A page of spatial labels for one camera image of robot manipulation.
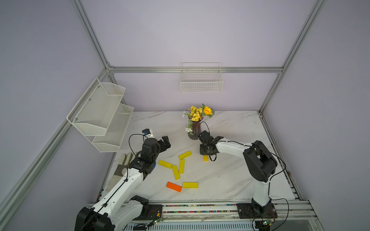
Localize yellow block top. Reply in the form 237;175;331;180
178;151;192;160

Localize yellow block bottom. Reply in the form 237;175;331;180
182;182;198;189

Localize orange block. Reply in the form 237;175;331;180
166;182;183;192

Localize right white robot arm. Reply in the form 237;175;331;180
198;131;278;214

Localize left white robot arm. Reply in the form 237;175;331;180
74;134;171;231

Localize dark ribbed vase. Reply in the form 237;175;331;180
188;121;201;140

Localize yellow flower bouquet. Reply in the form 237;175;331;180
183;104;215;133

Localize lower white mesh shelf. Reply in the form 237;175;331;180
92;104;134;153

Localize white mesh shelf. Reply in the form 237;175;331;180
92;104;134;153
66;79;125;136

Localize upper white mesh shelf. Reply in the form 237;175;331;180
66;79;125;136

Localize blue spatula wooden handle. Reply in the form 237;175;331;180
149;162;157;173

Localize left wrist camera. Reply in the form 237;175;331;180
142;129;154;139

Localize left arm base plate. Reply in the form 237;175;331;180
135;204;163;221

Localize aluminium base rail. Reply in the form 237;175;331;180
83;200;319;231

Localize white wire wall basket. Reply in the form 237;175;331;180
180;62;224;93

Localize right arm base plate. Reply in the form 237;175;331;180
237;203;278;219

